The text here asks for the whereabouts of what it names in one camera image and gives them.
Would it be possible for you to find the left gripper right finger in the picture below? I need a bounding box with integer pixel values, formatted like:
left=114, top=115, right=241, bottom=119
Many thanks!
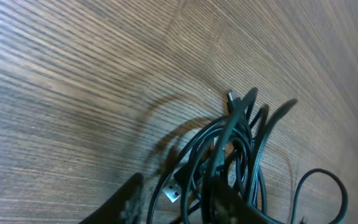
left=202, top=177, right=278, bottom=223

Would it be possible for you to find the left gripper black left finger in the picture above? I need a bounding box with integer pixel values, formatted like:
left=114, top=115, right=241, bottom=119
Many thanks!
left=80, top=172, right=144, bottom=224

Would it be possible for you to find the black USB cable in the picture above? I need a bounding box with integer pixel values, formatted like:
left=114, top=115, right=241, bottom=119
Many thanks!
left=146, top=86, right=349, bottom=224

